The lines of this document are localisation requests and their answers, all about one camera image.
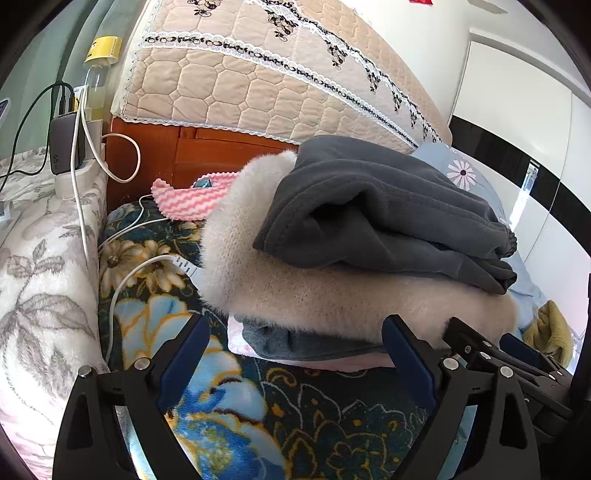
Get light blue daisy pillow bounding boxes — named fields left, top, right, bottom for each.
left=411, top=142, right=550, bottom=324

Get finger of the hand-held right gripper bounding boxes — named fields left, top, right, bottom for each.
left=442, top=316, right=522, bottom=370
left=500, top=332, right=561, bottom=377

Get white wardrobe with black stripe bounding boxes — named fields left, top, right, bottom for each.
left=445, top=28, right=591, bottom=296

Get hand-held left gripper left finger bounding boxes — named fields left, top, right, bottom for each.
left=53, top=312, right=212, bottom=480

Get dark grey pants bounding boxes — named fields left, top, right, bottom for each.
left=252, top=135, right=519, bottom=296

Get wooden headboard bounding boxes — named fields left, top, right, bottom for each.
left=105, top=115, right=301, bottom=217

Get pink folded garment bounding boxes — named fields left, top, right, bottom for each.
left=228, top=316, right=398, bottom=374

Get yellow cloth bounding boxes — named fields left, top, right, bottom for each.
left=522, top=300, right=575, bottom=365

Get pink white zigzag cloth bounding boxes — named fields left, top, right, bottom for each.
left=151, top=172, right=241, bottom=221

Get dark grey charger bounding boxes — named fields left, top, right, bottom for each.
left=48, top=115, right=88, bottom=176

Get black cable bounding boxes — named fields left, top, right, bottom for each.
left=0, top=82, right=75, bottom=192

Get teal floral blanket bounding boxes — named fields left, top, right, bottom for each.
left=97, top=203, right=476, bottom=480

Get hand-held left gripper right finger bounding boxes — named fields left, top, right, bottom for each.
left=381, top=314, right=541, bottom=480

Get white cable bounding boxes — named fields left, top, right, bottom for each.
left=102, top=133, right=140, bottom=184
left=105, top=254, right=204, bottom=365
left=76, top=88, right=167, bottom=252

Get yellow paper box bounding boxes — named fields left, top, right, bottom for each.
left=84, top=36, right=123, bottom=63

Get white floral pillow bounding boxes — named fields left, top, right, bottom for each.
left=0, top=148, right=125, bottom=472

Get beige quilted headboard cover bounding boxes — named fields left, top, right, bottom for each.
left=111, top=0, right=455, bottom=155

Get beige fluffy garment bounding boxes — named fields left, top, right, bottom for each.
left=198, top=150, right=518, bottom=352

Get blue-grey folded garment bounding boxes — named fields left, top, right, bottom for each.
left=242, top=318, right=393, bottom=361

